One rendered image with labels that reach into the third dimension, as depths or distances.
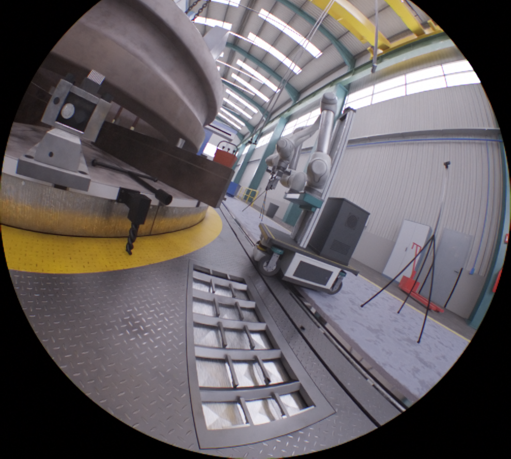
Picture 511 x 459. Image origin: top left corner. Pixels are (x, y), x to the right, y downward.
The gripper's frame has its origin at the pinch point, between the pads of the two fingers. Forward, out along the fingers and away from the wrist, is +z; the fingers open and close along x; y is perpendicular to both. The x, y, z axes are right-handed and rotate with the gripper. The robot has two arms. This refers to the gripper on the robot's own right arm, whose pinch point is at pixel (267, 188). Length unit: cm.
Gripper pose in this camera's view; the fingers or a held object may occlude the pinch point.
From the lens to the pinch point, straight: 170.2
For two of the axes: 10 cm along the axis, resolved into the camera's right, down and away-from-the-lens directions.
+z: -4.1, 9.1, 0.2
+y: 9.1, 4.1, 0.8
